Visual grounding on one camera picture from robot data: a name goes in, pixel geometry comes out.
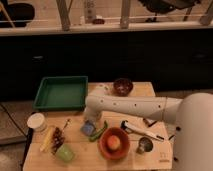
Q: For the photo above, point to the metal cup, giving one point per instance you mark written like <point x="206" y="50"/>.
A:
<point x="144" y="145"/>

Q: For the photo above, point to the green cucumber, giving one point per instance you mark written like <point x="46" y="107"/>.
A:
<point x="97" y="135"/>

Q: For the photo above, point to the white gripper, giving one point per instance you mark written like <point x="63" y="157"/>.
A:
<point x="92" y="115"/>

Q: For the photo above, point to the light green cup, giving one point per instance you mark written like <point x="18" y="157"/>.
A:
<point x="64" y="153"/>

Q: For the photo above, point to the black office chair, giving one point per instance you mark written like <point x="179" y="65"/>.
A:
<point x="166" y="6"/>

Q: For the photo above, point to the orange fruit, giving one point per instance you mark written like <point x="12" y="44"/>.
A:
<point x="113" y="142"/>

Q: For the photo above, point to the orange clay bowl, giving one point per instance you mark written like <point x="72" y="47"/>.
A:
<point x="122" y="151"/>

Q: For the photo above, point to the blue sponge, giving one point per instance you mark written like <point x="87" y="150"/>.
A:
<point x="88" y="128"/>

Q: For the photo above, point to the dark red bowl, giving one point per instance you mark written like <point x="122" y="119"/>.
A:
<point x="122" y="86"/>

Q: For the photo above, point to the dark red grape bunch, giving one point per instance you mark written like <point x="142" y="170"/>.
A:
<point x="58" y="137"/>

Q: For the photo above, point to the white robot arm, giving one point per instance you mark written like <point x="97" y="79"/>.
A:
<point x="192" y="116"/>

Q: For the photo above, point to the green plastic tray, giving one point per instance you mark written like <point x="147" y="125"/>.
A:
<point x="61" y="93"/>

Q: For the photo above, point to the yellow corn cob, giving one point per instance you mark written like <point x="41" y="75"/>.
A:
<point x="47" y="139"/>

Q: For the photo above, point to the black and white tool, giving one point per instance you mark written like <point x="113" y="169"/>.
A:
<point x="130" y="128"/>

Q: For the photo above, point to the white cup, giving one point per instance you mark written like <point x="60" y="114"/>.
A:
<point x="37" y="122"/>

